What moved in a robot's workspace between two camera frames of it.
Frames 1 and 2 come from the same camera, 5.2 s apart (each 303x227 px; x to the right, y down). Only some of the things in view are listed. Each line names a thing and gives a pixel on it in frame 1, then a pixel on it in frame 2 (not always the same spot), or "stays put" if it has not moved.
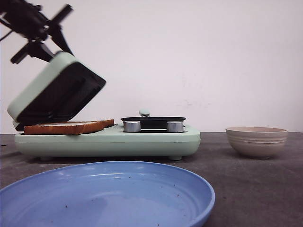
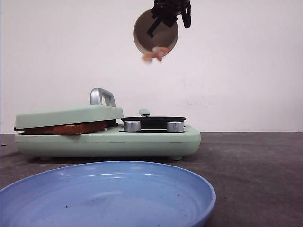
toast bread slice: (63, 128) stays put
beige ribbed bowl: (258, 141) → (163, 36)
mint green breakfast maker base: (111, 143) stays put
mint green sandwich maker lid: (58, 93) → (102, 108)
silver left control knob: (132, 126) stays put
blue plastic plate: (121, 194) stays put
